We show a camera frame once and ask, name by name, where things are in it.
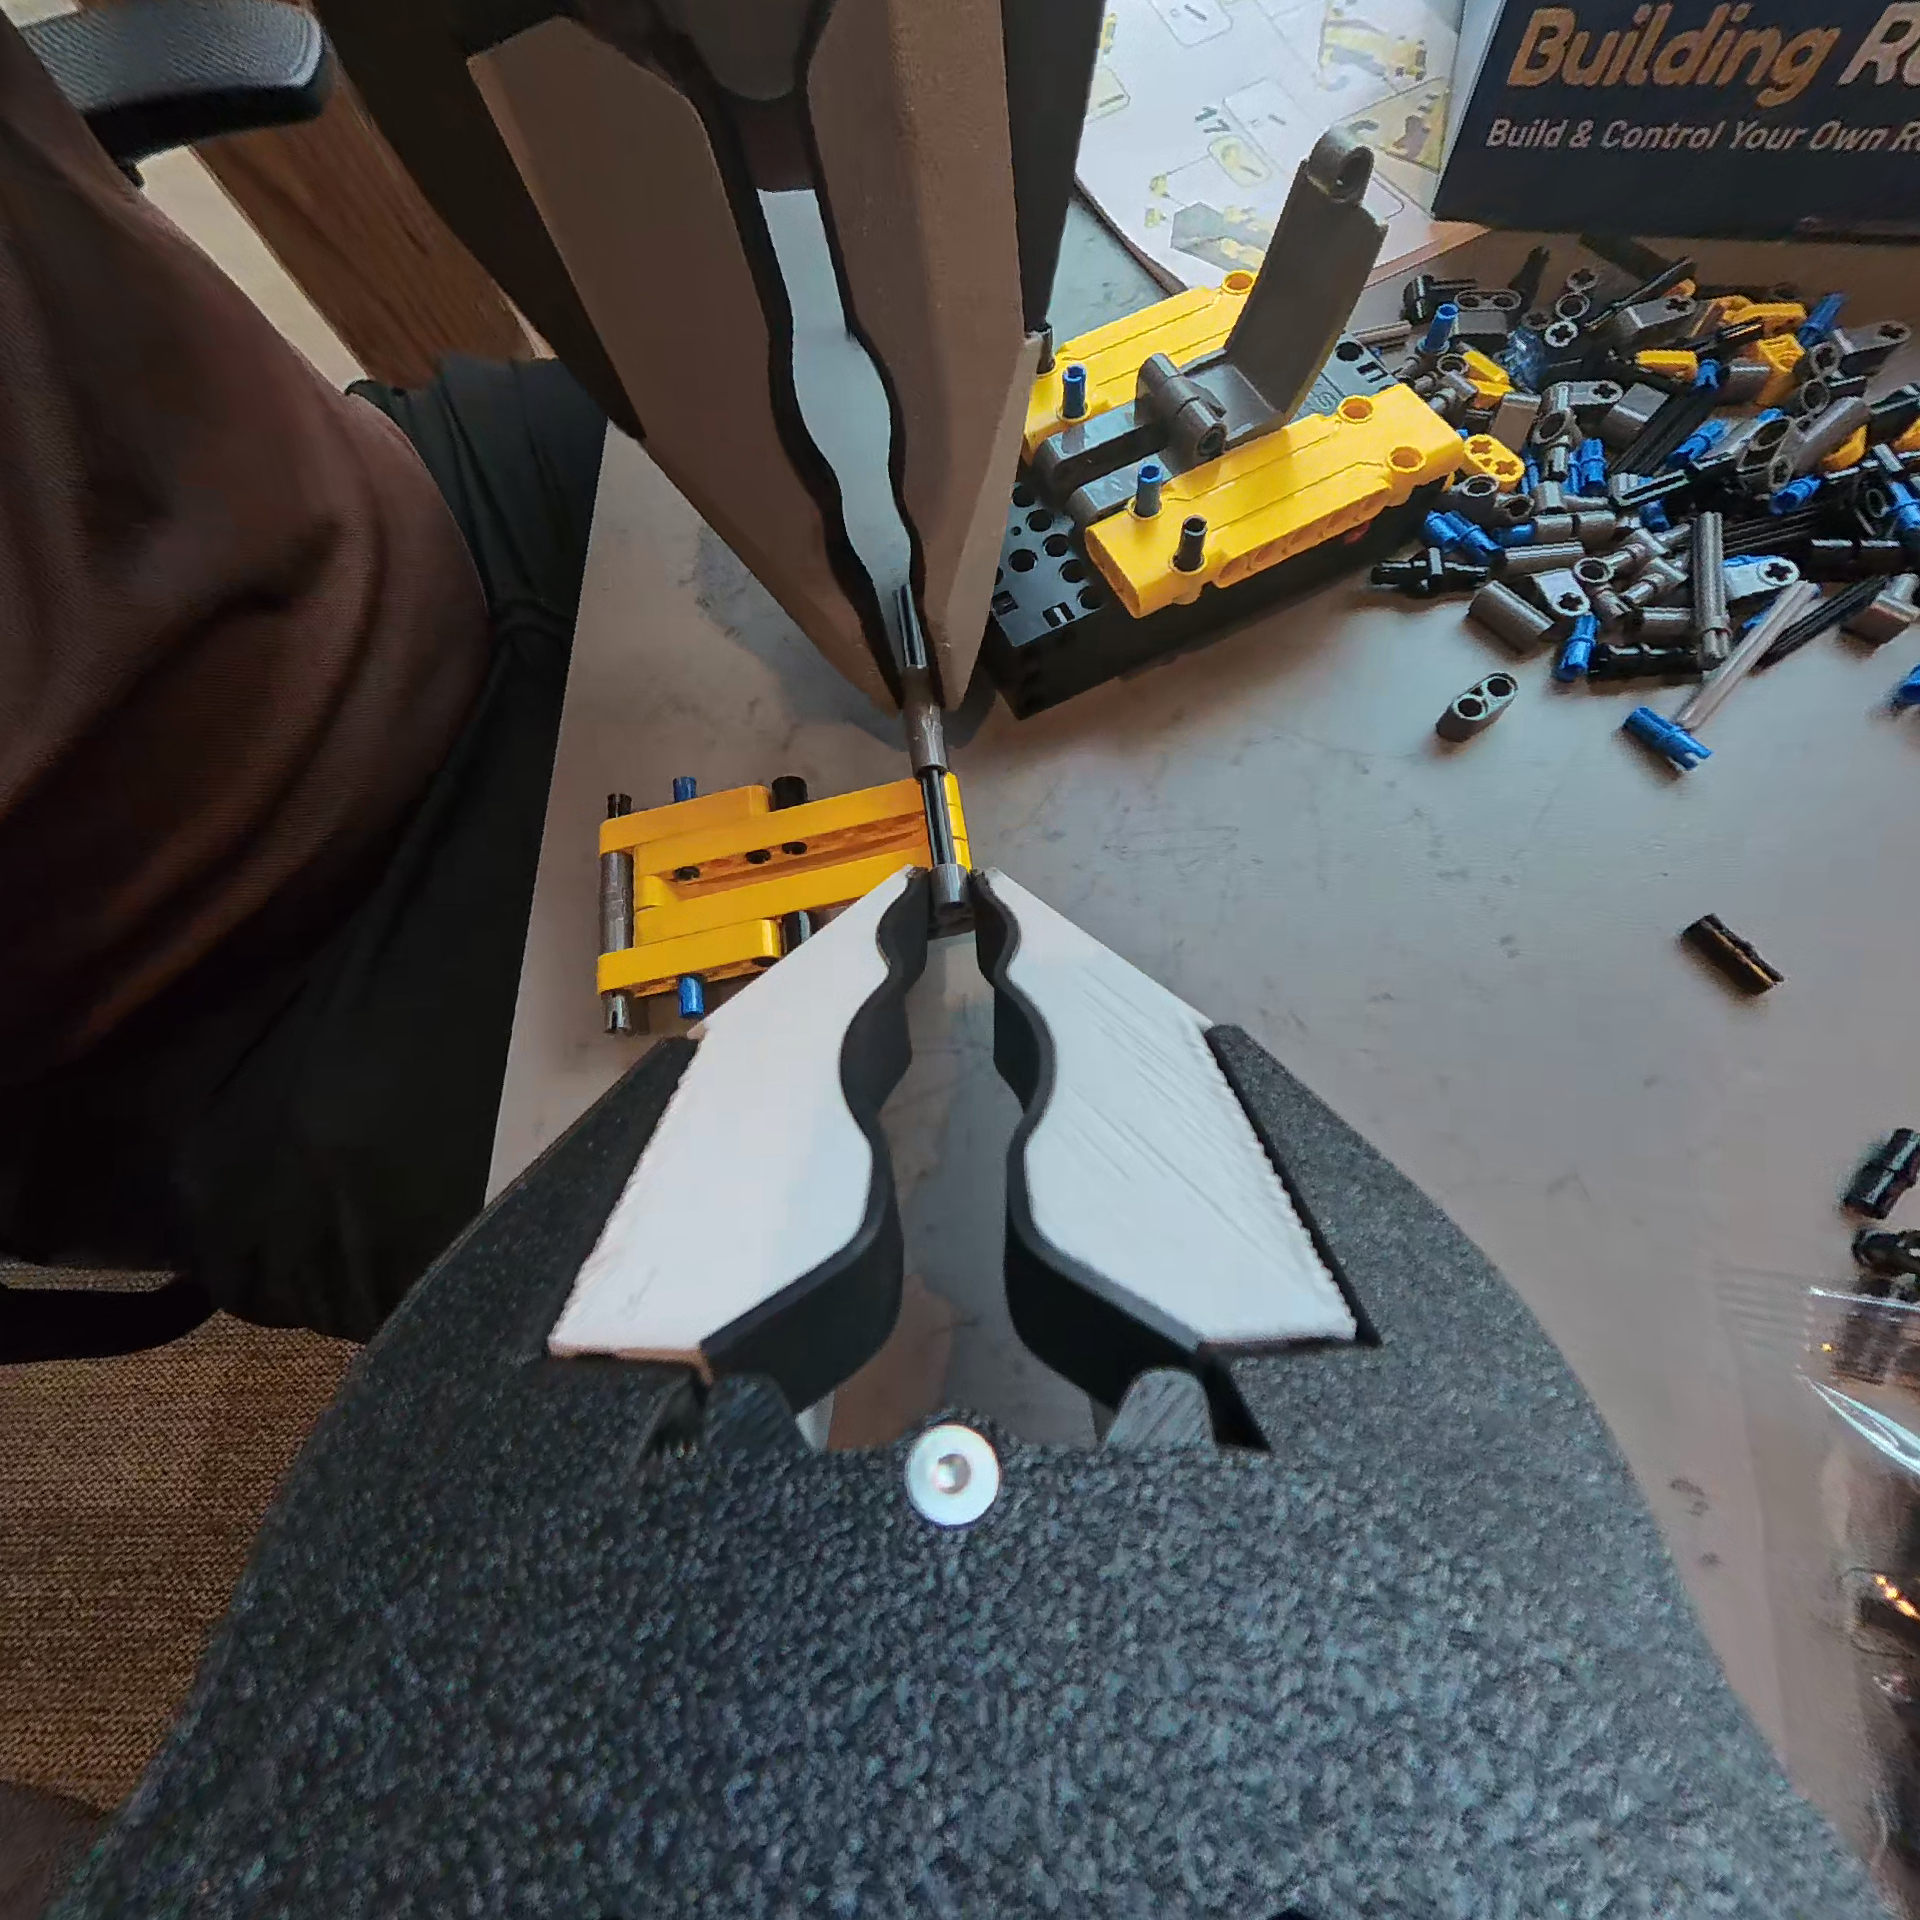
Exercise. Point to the yellow brick panel piece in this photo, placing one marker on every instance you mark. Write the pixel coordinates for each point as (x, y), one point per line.
(750, 885)

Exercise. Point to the small grey connector brick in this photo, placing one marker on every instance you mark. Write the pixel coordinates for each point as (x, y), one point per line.
(1476, 707)

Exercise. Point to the small black pin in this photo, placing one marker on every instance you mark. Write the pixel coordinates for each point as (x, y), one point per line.
(1729, 956)

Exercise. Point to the yellow black brick vehicle model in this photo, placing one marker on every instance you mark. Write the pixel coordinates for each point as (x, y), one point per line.
(1259, 480)

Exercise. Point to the person's black trousers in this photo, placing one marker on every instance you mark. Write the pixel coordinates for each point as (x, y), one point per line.
(391, 991)

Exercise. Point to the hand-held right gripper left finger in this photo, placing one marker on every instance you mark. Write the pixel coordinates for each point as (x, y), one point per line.
(736, 1186)

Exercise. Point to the building instruction booklet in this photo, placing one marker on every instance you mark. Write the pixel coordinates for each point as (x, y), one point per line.
(1259, 136)

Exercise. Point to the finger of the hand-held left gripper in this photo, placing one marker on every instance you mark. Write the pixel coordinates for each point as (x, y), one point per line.
(931, 271)
(662, 331)

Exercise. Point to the bag of red black parts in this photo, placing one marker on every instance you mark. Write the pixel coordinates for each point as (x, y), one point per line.
(1875, 1469)

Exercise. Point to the black grey axle rod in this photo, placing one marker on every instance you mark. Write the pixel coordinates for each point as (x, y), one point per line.
(938, 767)

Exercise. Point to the blue cardboard box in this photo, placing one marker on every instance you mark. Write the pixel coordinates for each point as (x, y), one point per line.
(1680, 121)

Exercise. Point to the grey desk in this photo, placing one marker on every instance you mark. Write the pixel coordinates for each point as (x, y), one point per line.
(1500, 1141)

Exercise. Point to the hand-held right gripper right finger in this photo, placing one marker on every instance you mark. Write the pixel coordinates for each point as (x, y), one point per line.
(1170, 1170)

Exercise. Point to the pile of small bricks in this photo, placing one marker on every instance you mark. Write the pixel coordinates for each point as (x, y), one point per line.
(1680, 450)

